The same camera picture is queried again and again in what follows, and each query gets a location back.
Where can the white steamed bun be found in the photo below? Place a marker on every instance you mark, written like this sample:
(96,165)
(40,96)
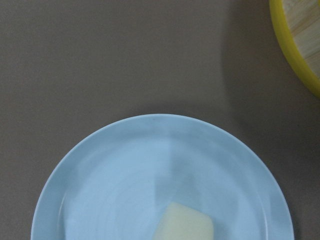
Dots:
(180,222)

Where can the yellow bamboo steamer basket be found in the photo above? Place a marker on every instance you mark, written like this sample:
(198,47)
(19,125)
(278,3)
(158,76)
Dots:
(296,24)

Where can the light blue plate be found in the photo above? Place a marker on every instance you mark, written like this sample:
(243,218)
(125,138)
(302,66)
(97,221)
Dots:
(117,183)

